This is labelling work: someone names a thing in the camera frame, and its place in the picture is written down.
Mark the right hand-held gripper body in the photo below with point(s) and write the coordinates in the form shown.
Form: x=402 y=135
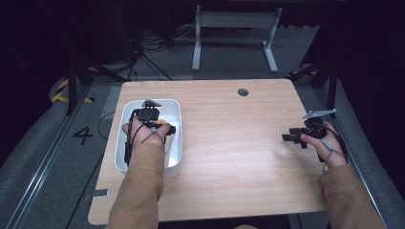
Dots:
x=315 y=127

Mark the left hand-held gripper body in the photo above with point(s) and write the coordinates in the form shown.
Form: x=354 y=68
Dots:
x=148 y=114

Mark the white plastic bin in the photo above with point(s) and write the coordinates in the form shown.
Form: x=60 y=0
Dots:
x=173 y=114

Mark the person's left hand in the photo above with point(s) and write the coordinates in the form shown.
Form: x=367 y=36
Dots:
x=143 y=135

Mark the person's right hand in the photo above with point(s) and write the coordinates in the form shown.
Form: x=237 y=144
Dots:
x=332 y=152

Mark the black metal stand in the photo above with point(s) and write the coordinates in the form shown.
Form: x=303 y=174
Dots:
x=332 y=92
x=71 y=86

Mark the grey round table grommet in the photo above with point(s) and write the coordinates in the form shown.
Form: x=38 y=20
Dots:
x=243 y=92

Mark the yellow black hazard tape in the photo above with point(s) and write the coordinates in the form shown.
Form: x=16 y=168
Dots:
x=60 y=92

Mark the grey metal bracket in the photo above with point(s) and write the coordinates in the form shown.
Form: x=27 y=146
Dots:
x=98 y=193

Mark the grey metal table frame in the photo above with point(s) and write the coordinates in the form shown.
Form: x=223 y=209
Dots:
x=235 y=19

